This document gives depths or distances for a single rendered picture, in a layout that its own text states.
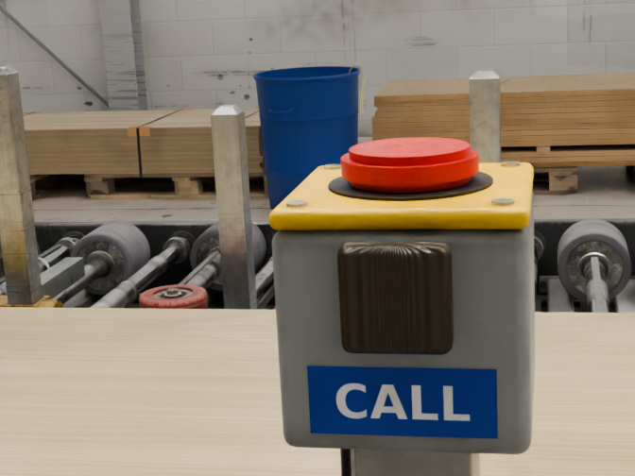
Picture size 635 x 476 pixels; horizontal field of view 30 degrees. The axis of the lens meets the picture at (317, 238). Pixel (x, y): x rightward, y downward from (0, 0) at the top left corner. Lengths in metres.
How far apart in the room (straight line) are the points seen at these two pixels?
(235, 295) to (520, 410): 1.21
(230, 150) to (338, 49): 6.15
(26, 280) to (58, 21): 6.57
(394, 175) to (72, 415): 0.78
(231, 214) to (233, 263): 0.06
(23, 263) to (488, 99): 0.65
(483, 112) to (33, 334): 0.58
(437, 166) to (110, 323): 1.03
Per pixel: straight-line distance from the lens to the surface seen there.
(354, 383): 0.33
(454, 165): 0.33
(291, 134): 5.93
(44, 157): 6.88
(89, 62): 8.09
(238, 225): 1.50
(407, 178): 0.33
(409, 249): 0.31
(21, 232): 1.61
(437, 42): 7.54
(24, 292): 1.63
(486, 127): 1.43
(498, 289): 0.32
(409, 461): 0.36
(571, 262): 1.85
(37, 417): 1.09
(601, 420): 1.02
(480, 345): 0.32
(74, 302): 2.02
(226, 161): 1.49
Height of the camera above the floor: 1.29
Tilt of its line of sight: 14 degrees down
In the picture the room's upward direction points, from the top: 3 degrees counter-clockwise
